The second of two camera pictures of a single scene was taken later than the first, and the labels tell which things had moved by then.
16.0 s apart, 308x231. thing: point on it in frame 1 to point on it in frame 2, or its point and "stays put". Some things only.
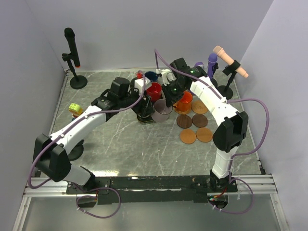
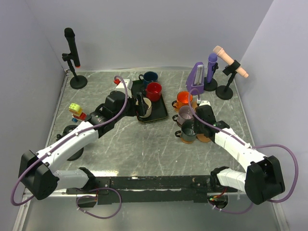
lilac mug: (161, 111) to (185, 114)
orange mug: (185, 105) stays put
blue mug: (151, 75) stays put
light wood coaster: (204, 134) stays put
